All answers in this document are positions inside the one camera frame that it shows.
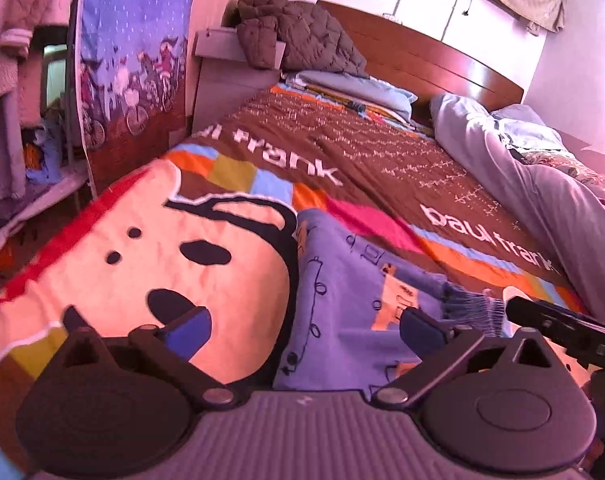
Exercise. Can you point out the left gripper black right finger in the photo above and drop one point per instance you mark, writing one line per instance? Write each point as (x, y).
(489, 405)

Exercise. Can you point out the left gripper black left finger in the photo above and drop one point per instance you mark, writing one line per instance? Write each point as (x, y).
(115, 406)

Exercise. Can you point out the blue printed children's pants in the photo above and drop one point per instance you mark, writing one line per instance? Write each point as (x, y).
(350, 298)

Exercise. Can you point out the grey duvet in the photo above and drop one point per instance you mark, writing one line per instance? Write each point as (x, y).
(563, 215)

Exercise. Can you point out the colourful paul frank bedspread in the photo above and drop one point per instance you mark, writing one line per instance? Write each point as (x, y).
(212, 224)

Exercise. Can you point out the floral patterned blanket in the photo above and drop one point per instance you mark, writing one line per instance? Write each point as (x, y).
(568, 164)

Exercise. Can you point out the light blue pillow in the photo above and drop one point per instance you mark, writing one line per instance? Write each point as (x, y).
(370, 89)

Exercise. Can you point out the grey bedside cabinet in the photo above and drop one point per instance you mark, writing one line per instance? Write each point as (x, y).
(225, 79)

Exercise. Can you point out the brown wooden headboard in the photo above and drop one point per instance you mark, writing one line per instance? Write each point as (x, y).
(421, 64)

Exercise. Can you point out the blue cartoon curtain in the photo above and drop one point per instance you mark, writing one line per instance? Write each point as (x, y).
(130, 77)

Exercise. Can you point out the brown quilted jacket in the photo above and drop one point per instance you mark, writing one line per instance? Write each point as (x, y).
(313, 38)

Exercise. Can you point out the pink quilted hanging garment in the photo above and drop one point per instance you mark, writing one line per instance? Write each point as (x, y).
(20, 21)

